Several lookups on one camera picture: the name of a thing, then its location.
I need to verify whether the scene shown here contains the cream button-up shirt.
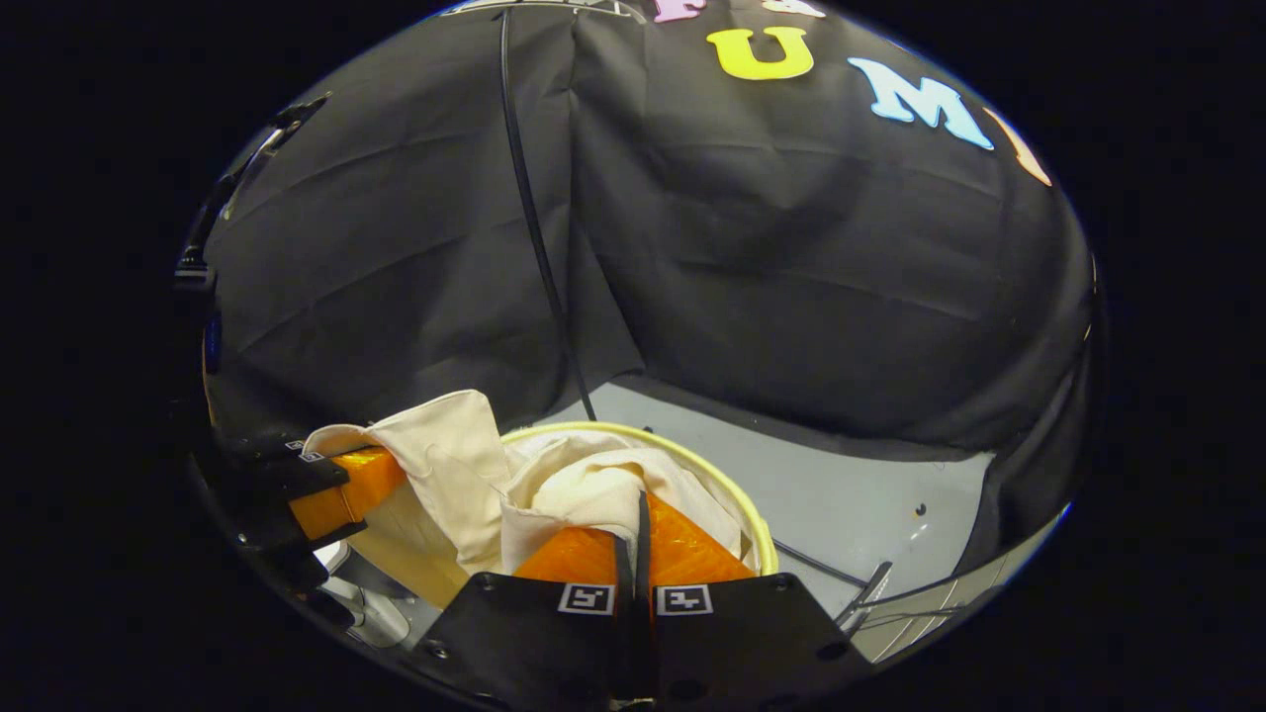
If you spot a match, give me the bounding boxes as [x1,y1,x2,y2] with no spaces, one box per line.
[302,389,759,577]

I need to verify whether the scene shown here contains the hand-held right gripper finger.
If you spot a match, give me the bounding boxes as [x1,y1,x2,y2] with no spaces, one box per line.
[637,489,877,712]
[415,527,637,712]

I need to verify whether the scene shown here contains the yellow-green laundry hamper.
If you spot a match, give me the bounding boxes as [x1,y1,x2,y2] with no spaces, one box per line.
[354,421,780,610]

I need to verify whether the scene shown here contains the black metal clothes rack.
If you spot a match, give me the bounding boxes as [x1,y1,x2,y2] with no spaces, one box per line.
[498,5,600,424]

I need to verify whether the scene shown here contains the black backdrop cloth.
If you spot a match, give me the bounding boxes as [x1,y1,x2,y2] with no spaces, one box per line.
[202,0,1097,575]

